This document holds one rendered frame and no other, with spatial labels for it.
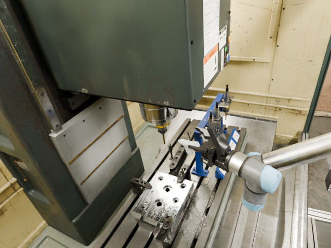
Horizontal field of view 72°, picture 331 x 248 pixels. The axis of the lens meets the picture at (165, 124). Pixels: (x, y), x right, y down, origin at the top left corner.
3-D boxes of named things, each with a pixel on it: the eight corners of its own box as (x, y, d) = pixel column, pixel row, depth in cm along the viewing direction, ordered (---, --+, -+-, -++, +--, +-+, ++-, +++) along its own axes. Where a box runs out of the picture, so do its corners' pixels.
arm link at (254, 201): (262, 189, 86) (268, 169, 80) (265, 215, 78) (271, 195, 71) (241, 186, 88) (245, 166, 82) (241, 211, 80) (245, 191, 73)
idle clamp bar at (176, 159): (188, 149, 162) (187, 143, 158) (175, 176, 142) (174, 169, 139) (181, 148, 164) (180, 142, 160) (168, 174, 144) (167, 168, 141)
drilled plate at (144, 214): (193, 187, 129) (193, 181, 126) (171, 232, 109) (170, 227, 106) (158, 176, 139) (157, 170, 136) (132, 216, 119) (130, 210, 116)
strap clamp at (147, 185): (155, 196, 132) (151, 178, 124) (152, 200, 130) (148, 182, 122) (136, 189, 138) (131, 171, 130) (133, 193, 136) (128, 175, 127)
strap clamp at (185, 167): (190, 177, 141) (189, 160, 132) (182, 193, 131) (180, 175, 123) (185, 175, 142) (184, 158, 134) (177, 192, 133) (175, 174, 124)
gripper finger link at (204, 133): (194, 136, 96) (205, 149, 89) (194, 125, 92) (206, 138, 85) (201, 134, 97) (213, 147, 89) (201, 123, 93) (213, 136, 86)
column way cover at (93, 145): (135, 154, 165) (118, 90, 136) (89, 206, 131) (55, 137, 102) (129, 152, 167) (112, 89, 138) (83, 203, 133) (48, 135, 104)
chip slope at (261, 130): (272, 144, 196) (277, 120, 182) (259, 211, 147) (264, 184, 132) (179, 126, 235) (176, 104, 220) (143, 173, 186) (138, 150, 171)
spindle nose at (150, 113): (150, 103, 106) (147, 79, 100) (183, 106, 101) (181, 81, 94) (135, 122, 95) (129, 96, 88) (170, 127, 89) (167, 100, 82)
